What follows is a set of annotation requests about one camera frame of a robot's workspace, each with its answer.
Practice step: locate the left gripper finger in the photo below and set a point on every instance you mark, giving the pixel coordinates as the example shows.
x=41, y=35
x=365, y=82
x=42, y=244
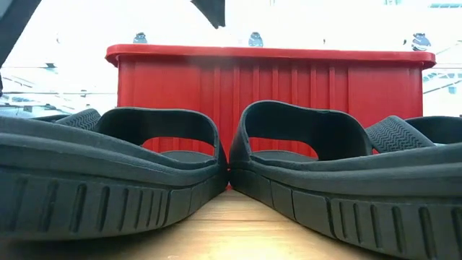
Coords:
x=213, y=11

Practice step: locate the black flip-flop sandal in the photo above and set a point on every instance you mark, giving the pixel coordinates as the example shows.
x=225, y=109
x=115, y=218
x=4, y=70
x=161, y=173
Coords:
x=397, y=134
x=81, y=120

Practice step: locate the black thick-soled slide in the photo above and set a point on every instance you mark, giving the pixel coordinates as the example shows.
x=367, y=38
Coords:
x=108, y=202
x=361, y=216

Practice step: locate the small black slide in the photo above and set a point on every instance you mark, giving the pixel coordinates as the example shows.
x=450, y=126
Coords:
x=440, y=128

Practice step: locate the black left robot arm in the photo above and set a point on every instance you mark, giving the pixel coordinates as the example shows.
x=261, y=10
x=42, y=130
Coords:
x=14, y=25

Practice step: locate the red plastic bin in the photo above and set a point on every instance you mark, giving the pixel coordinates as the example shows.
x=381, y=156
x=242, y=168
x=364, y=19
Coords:
x=274, y=79

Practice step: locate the dark ceiling fixture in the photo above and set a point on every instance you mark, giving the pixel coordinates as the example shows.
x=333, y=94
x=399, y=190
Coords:
x=255, y=40
x=140, y=38
x=421, y=42

